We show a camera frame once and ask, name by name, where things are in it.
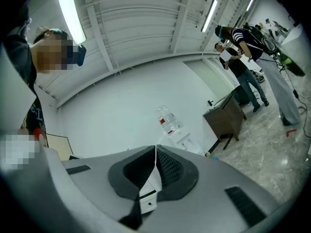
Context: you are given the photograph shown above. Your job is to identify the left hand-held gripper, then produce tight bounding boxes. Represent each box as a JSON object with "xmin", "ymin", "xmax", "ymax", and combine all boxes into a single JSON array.
[{"xmin": 0, "ymin": 45, "xmax": 41, "ymax": 172}]

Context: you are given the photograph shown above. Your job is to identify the dark wooden sideboard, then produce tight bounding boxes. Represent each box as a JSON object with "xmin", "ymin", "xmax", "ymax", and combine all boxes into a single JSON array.
[{"xmin": 202, "ymin": 90, "xmax": 248, "ymax": 152}]

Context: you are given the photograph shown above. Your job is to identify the black head-mounted camera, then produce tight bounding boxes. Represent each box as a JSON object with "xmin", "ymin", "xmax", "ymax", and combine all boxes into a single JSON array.
[{"xmin": 71, "ymin": 44, "xmax": 87, "ymax": 67}]

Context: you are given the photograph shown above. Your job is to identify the light wooden board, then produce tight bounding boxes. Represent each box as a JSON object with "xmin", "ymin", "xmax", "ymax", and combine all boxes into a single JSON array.
[{"xmin": 45, "ymin": 133, "xmax": 74, "ymax": 162}]

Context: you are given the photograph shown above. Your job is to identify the clear plastic bottle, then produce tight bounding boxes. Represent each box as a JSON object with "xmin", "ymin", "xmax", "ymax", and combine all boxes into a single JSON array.
[{"xmin": 157, "ymin": 104, "xmax": 182, "ymax": 135}]

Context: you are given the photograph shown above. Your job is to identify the teal head strap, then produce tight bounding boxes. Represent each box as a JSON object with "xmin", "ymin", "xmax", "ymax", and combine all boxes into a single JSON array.
[{"xmin": 49, "ymin": 27, "xmax": 70, "ymax": 37}]

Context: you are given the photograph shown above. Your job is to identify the person's head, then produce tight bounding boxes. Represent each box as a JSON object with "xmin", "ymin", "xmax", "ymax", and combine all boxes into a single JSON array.
[{"xmin": 31, "ymin": 27, "xmax": 75, "ymax": 75}]

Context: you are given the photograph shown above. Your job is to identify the white table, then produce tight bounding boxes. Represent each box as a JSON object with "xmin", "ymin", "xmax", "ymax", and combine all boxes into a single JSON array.
[{"xmin": 276, "ymin": 23, "xmax": 307, "ymax": 78}]

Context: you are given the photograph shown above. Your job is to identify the black power cable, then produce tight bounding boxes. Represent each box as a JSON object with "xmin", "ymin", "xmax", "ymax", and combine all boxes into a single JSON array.
[{"xmin": 283, "ymin": 64, "xmax": 311, "ymax": 140}]

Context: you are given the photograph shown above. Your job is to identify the person's black printed shirt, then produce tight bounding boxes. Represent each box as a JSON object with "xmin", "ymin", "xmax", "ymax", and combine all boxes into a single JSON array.
[{"xmin": 3, "ymin": 27, "xmax": 49, "ymax": 148}]

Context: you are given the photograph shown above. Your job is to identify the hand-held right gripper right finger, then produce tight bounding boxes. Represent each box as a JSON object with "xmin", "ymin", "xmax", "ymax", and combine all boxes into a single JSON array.
[{"xmin": 142, "ymin": 144, "xmax": 288, "ymax": 233}]

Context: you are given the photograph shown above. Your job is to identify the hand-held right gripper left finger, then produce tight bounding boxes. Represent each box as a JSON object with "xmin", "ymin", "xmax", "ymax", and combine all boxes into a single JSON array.
[{"xmin": 1, "ymin": 144, "xmax": 156, "ymax": 233}]

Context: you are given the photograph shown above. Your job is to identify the black backpack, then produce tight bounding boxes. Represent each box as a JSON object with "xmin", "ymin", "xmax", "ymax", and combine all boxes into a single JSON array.
[{"xmin": 244, "ymin": 24, "xmax": 277, "ymax": 56}]

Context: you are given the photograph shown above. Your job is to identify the white paper sheet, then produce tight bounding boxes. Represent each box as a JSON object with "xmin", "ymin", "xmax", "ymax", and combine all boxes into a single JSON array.
[{"xmin": 220, "ymin": 49, "xmax": 232, "ymax": 63}]

